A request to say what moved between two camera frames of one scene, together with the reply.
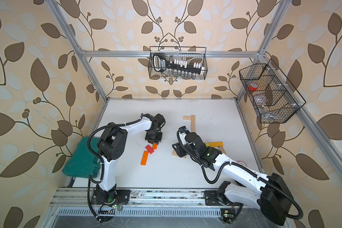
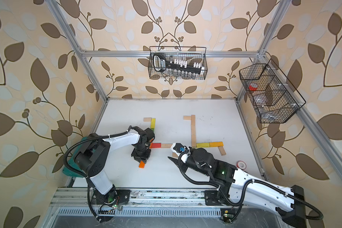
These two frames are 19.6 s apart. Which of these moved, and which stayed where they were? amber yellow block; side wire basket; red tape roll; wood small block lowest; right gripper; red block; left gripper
Moved: left gripper; right gripper; red block
Stayed: wood small block lowest; amber yellow block; red tape roll; side wire basket
